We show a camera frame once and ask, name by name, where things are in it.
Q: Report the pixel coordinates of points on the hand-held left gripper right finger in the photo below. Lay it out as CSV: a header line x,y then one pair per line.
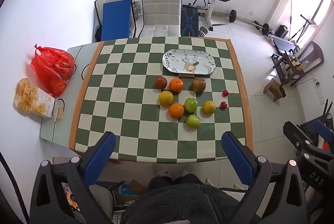
x,y
236,157

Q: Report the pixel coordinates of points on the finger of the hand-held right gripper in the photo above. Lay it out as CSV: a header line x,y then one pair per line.
x,y
322,128
296,135

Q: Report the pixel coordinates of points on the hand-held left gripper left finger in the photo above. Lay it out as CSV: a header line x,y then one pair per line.
x,y
101,156

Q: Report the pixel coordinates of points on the green apple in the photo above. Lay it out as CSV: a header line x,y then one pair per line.
x,y
191,105
193,121

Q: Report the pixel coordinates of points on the yellow citrus fruit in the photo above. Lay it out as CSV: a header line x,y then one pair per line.
x,y
209,107
166,98

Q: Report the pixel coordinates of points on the orange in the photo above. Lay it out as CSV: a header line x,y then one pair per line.
x,y
176,84
176,110

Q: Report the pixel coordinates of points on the brown round fruit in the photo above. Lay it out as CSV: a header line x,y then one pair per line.
x,y
198,84

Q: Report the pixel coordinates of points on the dark red round fruit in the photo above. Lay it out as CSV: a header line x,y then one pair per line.
x,y
160,82

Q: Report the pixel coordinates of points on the floral oval plate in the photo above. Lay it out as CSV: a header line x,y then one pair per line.
x,y
189,62

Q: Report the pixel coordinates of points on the cardboard box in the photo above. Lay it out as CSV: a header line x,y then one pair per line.
x,y
133,187

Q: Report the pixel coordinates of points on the person's grey slipper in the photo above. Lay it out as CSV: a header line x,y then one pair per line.
x,y
159,169
186,169

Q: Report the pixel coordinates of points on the red cherry tomato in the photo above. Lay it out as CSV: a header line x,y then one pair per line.
x,y
225,93
223,105

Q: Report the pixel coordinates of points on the small wooden stool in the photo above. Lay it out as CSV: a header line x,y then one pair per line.
x,y
272,85

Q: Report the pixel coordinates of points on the green checkered tablecloth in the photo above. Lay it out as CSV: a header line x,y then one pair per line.
x,y
125,98

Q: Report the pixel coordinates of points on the small paper bag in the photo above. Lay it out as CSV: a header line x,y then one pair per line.
x,y
59,110

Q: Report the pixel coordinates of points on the person's dark fleece clothing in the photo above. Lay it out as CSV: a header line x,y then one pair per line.
x,y
180,203

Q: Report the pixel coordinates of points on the wooden side table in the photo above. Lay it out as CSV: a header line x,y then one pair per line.
x,y
314,53

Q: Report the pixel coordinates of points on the yellow snack box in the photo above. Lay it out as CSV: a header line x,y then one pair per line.
x,y
31,98

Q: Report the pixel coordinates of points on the dark flat monitor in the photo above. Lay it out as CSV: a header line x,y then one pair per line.
x,y
284,44

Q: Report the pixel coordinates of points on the red plastic bag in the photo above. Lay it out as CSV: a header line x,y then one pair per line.
x,y
52,67

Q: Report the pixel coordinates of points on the short barbell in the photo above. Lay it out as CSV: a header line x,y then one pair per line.
x,y
233,15

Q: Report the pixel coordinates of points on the black blue bench pad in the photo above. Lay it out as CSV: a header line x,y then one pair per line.
x,y
188,20

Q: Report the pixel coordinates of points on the white upholstered chair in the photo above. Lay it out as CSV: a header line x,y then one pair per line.
x,y
161,7

